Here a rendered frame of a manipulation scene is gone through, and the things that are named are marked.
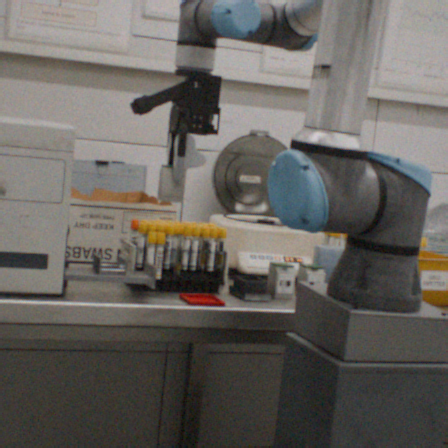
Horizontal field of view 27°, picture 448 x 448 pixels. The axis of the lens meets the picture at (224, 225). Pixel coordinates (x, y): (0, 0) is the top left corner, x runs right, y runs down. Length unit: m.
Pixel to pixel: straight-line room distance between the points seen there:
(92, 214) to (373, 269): 0.72
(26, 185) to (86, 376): 0.87
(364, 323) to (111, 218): 0.73
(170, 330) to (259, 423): 0.91
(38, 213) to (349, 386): 0.61
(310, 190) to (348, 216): 0.08
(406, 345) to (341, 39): 0.47
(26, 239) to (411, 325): 0.66
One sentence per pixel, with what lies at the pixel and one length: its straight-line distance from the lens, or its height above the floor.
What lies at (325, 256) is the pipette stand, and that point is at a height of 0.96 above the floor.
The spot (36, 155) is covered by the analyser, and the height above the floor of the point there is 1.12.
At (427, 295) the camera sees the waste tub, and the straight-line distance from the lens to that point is 2.01.
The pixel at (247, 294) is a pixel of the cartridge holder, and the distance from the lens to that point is 1.81.
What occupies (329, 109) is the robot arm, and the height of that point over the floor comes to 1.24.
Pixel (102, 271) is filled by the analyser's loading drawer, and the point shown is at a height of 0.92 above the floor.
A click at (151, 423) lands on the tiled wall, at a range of 2.49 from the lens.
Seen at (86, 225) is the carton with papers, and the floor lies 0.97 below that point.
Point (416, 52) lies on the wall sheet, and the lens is 2.63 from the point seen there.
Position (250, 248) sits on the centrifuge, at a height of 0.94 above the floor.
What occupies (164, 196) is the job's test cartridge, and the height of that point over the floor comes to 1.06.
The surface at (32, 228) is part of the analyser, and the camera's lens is 1.65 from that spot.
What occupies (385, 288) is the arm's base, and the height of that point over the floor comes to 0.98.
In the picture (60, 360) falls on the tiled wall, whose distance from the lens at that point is 2.38.
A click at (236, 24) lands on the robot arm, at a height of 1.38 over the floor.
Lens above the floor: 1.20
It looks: 6 degrees down
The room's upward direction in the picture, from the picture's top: 6 degrees clockwise
